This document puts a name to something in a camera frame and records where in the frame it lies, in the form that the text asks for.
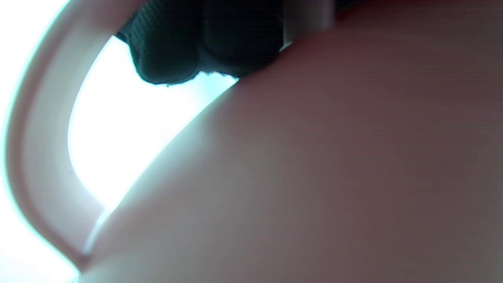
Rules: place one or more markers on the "person's left hand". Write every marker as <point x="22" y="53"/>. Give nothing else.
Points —
<point x="196" y="35"/>

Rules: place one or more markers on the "pink salad bowl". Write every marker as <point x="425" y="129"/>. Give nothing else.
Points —
<point x="314" y="177"/>

